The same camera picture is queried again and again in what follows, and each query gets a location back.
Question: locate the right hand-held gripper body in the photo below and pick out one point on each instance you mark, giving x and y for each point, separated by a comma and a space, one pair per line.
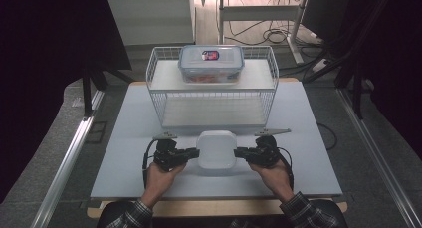
263, 153

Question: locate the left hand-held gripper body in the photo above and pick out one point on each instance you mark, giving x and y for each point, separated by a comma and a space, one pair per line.
167, 155

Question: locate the white square lidded box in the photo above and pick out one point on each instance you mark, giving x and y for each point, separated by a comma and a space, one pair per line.
216, 150

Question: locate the clear plastic container blue label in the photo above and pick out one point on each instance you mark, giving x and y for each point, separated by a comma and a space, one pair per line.
199, 68

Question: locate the person's left hand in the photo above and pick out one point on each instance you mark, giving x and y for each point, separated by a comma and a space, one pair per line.
159, 180

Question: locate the person's right hand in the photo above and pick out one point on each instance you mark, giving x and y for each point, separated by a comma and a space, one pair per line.
273, 180

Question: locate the black floor grille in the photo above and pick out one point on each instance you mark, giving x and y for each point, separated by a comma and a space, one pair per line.
97, 131

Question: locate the black metal stand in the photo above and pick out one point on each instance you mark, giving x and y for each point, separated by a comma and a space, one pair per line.
88, 92

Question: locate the white power strip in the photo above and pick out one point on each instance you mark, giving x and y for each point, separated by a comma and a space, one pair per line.
320, 65

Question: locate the white cabinet panel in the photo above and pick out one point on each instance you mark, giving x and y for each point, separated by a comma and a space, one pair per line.
149, 20

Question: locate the dark curtain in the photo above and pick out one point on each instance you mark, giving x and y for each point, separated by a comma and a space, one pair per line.
391, 62
43, 72

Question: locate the aluminium floor rail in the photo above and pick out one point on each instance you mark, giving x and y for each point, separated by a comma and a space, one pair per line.
378, 155
66, 168

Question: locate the white metal desk frame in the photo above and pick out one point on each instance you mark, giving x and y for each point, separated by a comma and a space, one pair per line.
262, 12

